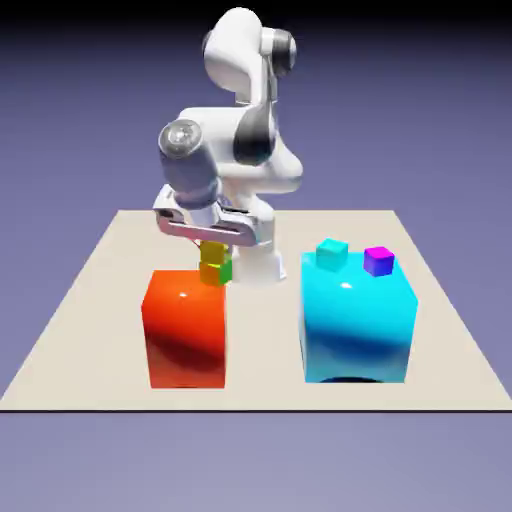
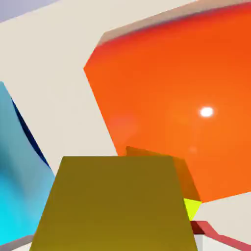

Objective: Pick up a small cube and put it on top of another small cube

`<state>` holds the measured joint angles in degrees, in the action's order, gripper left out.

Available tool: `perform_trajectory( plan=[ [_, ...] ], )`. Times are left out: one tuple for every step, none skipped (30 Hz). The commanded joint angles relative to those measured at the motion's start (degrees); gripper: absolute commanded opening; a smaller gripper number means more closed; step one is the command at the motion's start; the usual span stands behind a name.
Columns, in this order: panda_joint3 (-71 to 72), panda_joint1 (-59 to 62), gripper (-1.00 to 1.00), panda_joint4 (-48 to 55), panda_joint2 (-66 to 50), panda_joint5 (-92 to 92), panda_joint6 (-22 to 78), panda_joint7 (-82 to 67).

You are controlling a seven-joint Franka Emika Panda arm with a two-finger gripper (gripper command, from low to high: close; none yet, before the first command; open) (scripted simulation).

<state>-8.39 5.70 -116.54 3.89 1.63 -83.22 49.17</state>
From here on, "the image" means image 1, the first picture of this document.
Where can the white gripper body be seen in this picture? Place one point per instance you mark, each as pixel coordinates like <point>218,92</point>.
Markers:
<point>208,231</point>

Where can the small yellow cube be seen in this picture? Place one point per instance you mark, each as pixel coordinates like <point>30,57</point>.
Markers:
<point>212,252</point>

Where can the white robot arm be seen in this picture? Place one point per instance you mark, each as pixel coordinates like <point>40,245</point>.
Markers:
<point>248,168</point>

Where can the small green cube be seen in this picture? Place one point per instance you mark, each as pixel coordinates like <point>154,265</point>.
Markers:
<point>216,274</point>

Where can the small cyan cube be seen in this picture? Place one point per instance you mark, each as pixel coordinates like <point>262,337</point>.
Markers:
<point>331,252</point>

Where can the small purple cube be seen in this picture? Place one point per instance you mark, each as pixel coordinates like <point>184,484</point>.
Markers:
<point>378,260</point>

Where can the large orange box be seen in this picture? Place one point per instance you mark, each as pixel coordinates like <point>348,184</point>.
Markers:
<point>184,328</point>

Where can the large cyan box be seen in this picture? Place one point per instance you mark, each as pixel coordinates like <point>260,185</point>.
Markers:
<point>356,320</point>

